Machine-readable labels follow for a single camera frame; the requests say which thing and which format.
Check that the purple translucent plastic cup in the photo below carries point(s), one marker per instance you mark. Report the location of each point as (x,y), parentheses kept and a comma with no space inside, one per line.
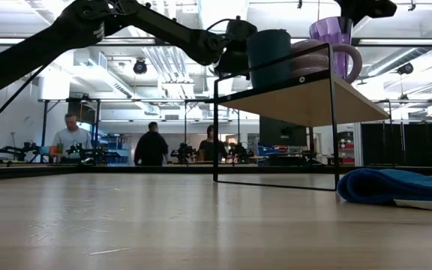
(330,33)

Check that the teal cup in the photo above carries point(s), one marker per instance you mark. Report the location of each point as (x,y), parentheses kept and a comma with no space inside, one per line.
(268,56)

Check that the pink ribbed ceramic mug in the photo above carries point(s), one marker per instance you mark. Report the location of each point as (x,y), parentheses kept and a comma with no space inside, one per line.
(306,52)

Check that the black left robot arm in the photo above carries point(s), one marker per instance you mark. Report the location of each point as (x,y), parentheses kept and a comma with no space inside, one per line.
(32,48)

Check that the black ceiling spotlight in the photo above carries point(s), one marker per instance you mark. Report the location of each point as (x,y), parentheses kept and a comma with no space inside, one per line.
(140,66)
(405,68)

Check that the black monitor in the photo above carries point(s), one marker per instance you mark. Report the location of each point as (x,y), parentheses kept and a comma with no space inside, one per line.
(281,131)

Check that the person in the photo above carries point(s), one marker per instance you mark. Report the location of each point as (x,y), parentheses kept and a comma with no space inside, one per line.
(210,148)
(72,140)
(151,146)

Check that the red storage rack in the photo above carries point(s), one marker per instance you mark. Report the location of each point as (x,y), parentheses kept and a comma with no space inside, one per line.
(347,150)

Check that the black room partition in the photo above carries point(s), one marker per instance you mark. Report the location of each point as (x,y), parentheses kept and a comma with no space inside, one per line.
(418,144)

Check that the blue folded towel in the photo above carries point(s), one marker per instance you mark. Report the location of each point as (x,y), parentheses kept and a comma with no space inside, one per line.
(388,185)

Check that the white flat plate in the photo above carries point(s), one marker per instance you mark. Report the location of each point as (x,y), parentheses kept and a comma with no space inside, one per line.
(426,205)

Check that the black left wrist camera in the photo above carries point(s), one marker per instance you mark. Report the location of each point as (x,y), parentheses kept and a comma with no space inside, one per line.
(242,30)

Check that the black overhead frame bar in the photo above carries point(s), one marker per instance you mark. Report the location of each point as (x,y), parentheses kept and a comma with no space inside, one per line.
(407,41)

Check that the wooden shelf black metal frame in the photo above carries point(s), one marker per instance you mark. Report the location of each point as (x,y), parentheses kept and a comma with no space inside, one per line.
(313,101)

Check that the black metal stand frame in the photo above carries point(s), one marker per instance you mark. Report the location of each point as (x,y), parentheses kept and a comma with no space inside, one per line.
(44,127)

